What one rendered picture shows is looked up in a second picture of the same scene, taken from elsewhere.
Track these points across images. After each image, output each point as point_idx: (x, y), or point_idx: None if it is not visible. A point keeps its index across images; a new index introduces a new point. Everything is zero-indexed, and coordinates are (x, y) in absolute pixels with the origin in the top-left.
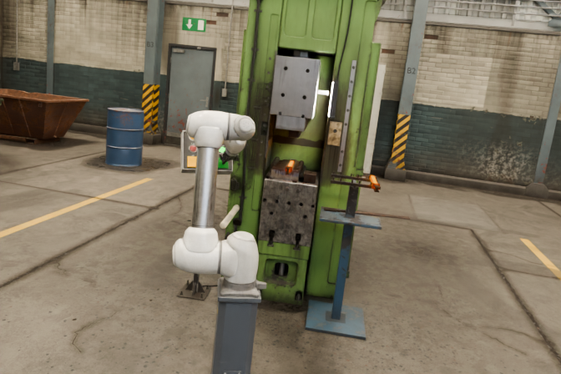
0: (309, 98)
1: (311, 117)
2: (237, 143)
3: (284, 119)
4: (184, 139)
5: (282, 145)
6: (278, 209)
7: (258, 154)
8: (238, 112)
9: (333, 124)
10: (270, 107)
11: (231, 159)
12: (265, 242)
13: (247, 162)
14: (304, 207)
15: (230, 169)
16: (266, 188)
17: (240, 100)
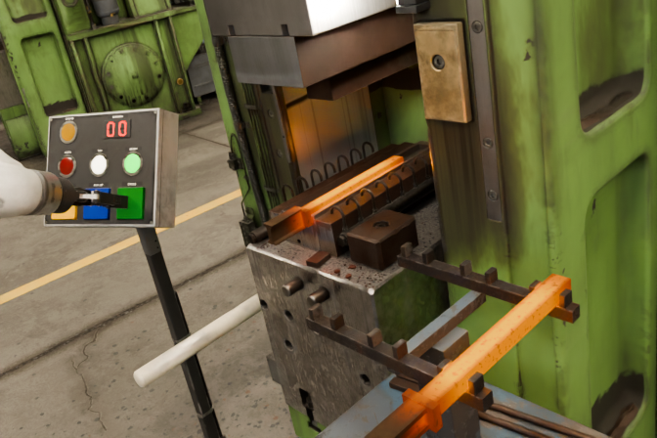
0: None
1: (308, 30)
2: None
3: (246, 51)
4: (51, 143)
5: (407, 96)
6: (299, 340)
7: (275, 150)
8: (201, 30)
9: (426, 37)
10: (207, 13)
11: (110, 204)
12: (303, 416)
13: (260, 173)
14: (354, 351)
15: (149, 222)
16: (257, 273)
17: None
